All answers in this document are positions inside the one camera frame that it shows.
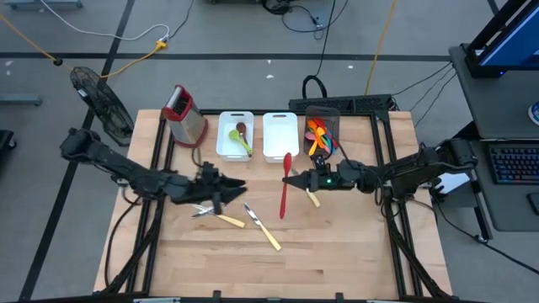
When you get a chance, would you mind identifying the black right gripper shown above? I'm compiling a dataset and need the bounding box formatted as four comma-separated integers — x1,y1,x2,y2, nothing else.
281,167,340,193

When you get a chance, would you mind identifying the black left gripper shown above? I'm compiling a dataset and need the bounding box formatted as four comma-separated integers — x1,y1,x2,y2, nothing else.
193,166,248,215

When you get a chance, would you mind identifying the red silicone spoon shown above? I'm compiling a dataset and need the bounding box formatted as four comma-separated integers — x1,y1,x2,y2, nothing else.
279,151,293,221

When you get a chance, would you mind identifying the blue silicone spatula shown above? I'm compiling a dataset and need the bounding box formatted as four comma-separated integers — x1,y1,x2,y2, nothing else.
323,133,340,156

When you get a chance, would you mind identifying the green silicone spoon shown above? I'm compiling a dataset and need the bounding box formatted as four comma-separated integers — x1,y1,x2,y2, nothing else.
227,129,254,158

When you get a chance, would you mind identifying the orange silicone spatula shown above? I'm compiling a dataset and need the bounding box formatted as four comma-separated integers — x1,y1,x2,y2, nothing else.
306,119,334,149

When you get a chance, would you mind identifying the brown wooden spoon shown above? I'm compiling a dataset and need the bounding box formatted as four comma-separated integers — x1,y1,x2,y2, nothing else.
235,121,250,148

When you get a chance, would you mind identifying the white plastic bin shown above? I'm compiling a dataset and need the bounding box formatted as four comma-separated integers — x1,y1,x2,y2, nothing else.
216,110,255,163
262,112,300,164

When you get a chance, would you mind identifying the grey translucent plastic bin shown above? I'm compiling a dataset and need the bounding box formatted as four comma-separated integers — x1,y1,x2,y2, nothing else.
302,105,341,160

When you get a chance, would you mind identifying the black perforated box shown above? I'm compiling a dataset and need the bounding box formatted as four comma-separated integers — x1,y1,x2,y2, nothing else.
288,93,399,113

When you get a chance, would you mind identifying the black floor fan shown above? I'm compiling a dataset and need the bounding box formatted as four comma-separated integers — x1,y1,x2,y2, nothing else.
69,66,135,148

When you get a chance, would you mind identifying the grey computer cart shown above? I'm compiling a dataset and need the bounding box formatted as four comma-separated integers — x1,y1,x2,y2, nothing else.
423,41,539,241

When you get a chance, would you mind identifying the black backlit keyboard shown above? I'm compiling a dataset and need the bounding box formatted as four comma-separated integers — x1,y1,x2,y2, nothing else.
490,145,539,183

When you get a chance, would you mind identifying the grey metal floor base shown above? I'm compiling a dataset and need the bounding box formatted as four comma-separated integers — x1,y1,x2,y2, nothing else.
0,93,44,108
3,0,84,10

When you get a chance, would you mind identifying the black computer monitor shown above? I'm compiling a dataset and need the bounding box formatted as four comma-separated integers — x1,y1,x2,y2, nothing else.
465,0,539,80

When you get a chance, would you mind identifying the red handled metal box grater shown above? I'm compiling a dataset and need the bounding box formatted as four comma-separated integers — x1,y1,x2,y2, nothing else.
161,83,209,149

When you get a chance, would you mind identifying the black looped cable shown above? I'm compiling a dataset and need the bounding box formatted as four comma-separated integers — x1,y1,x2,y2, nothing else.
301,74,328,100

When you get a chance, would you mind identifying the yellow extension cable with plug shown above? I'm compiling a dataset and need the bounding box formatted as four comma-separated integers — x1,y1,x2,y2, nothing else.
0,12,168,81

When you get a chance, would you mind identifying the yellow hanging cable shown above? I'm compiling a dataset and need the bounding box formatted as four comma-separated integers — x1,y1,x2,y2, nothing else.
364,0,399,96

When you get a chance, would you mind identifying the black cable tangle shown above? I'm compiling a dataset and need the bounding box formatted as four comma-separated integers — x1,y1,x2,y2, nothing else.
260,0,350,41

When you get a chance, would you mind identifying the black floor cable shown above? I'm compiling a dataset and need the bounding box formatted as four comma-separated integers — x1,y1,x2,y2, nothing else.
435,200,538,271

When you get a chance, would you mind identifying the white cable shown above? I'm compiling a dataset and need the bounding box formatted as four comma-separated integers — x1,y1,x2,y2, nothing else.
40,0,171,43

